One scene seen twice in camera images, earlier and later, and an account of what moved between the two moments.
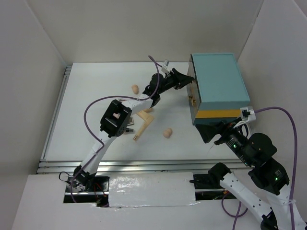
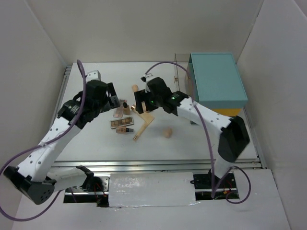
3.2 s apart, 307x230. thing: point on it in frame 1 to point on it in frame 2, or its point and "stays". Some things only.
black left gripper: (180, 80) to (114, 102)
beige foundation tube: (147, 118) stays
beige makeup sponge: (135, 88) stays
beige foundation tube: (145, 116) stays
